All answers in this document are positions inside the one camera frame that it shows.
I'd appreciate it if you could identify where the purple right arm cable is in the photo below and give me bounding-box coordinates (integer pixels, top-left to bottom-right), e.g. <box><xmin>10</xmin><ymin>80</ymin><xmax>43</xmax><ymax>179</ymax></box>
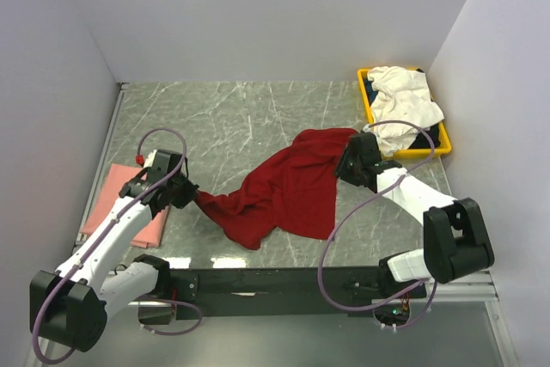
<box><xmin>317</xmin><ymin>120</ymin><xmax>439</xmax><ymax>330</ymax></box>

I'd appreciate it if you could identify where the yellow plastic bin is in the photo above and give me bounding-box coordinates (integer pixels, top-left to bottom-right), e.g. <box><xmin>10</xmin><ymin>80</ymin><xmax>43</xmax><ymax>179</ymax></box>
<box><xmin>357</xmin><ymin>66</ymin><xmax>453</xmax><ymax>161</ymax></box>

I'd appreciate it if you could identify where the black garment in bin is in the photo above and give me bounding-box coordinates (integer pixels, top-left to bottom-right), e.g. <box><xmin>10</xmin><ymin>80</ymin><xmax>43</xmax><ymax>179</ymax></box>
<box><xmin>409</xmin><ymin>124</ymin><xmax>441</xmax><ymax>150</ymax></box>

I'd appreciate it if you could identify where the blue garment in bin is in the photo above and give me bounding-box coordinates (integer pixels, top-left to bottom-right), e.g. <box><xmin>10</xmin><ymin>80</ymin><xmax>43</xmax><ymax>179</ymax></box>
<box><xmin>364</xmin><ymin>77</ymin><xmax>378</xmax><ymax>106</ymax></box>

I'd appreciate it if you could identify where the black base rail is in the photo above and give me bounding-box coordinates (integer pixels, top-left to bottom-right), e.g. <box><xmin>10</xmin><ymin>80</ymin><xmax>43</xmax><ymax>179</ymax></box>
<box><xmin>152</xmin><ymin>266</ymin><xmax>413</xmax><ymax>317</ymax></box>

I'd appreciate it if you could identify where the white t shirt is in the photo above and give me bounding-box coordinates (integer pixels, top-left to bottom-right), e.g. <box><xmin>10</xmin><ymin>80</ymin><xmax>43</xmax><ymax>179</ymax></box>
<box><xmin>367</xmin><ymin>66</ymin><xmax>444</xmax><ymax>156</ymax></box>

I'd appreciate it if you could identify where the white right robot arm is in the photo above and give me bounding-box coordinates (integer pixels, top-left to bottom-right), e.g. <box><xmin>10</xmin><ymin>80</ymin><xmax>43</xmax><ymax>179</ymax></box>
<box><xmin>335</xmin><ymin>132</ymin><xmax>495</xmax><ymax>297</ymax></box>

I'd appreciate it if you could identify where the folded pink t shirt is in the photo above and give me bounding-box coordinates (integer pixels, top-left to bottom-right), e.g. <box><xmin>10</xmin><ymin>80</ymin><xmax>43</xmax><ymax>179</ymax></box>
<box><xmin>80</xmin><ymin>164</ymin><xmax>169</xmax><ymax>248</ymax></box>

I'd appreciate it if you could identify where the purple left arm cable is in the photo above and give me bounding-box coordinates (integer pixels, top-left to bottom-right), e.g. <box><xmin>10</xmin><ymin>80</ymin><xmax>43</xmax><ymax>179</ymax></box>
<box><xmin>32</xmin><ymin>127</ymin><xmax>203</xmax><ymax>364</ymax></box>

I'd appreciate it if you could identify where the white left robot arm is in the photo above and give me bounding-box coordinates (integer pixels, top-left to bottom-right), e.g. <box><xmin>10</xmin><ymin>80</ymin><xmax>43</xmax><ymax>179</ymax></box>
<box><xmin>29</xmin><ymin>150</ymin><xmax>198</xmax><ymax>352</ymax></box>

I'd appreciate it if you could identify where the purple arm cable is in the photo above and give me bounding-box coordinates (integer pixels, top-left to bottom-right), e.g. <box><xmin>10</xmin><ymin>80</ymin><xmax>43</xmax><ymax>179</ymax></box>
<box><xmin>32</xmin><ymin>127</ymin><xmax>203</xmax><ymax>364</ymax></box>
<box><xmin>317</xmin><ymin>120</ymin><xmax>439</xmax><ymax>330</ymax></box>

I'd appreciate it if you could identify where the red t shirt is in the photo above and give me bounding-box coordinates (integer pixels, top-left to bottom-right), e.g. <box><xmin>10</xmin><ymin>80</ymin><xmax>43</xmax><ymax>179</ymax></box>
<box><xmin>196</xmin><ymin>128</ymin><xmax>357</xmax><ymax>250</ymax></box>

